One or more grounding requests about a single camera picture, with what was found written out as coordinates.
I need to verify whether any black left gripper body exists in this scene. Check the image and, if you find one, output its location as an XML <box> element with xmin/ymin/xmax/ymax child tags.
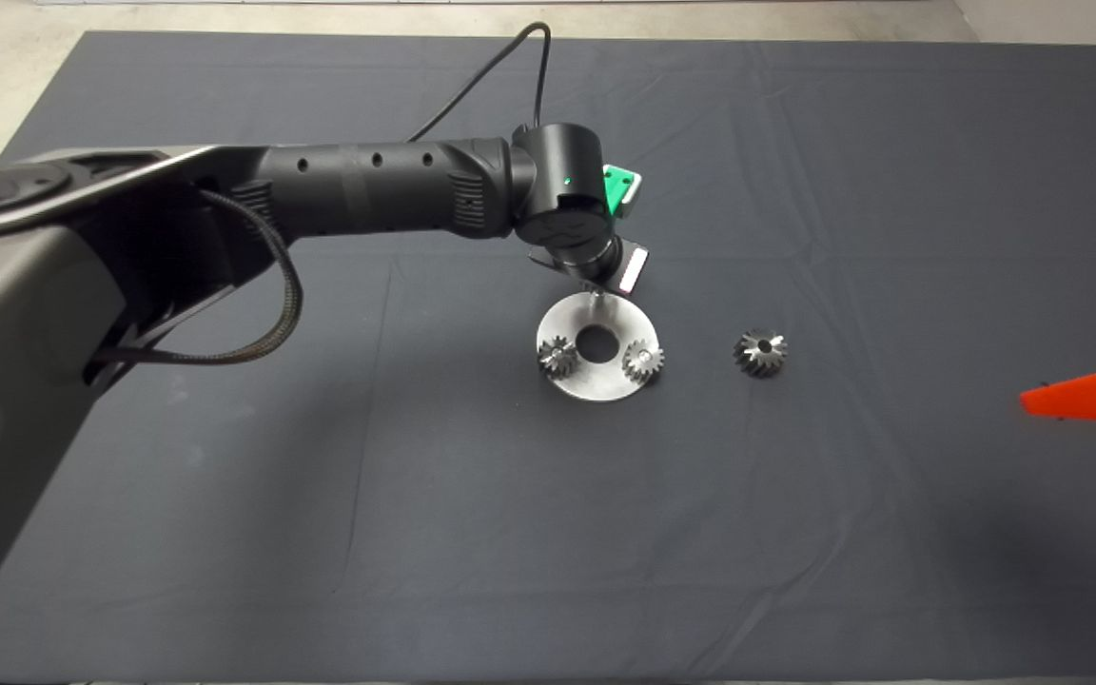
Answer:
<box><xmin>527</xmin><ymin>233</ymin><xmax>652</xmax><ymax>294</ymax></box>

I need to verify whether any large tall steel gear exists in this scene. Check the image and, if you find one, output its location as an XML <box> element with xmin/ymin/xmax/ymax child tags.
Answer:
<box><xmin>734</xmin><ymin>329</ymin><xmax>791</xmax><ymax>380</ymax></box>

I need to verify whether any round metal plate with pins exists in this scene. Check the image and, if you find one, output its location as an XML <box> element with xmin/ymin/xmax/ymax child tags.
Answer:
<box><xmin>537</xmin><ymin>291</ymin><xmax>663</xmax><ymax>404</ymax></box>

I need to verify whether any dark grey table cloth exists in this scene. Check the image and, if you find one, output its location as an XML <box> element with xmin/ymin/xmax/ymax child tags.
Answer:
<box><xmin>0</xmin><ymin>29</ymin><xmax>1096</xmax><ymax>684</ymax></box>

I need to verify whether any green left camera mount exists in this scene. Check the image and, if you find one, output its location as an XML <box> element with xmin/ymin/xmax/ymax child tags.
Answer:
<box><xmin>600</xmin><ymin>164</ymin><xmax>639</xmax><ymax>218</ymax></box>

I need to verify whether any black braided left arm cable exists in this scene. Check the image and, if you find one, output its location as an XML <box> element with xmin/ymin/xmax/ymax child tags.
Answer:
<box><xmin>91</xmin><ymin>188</ymin><xmax>305</xmax><ymax>366</ymax></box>

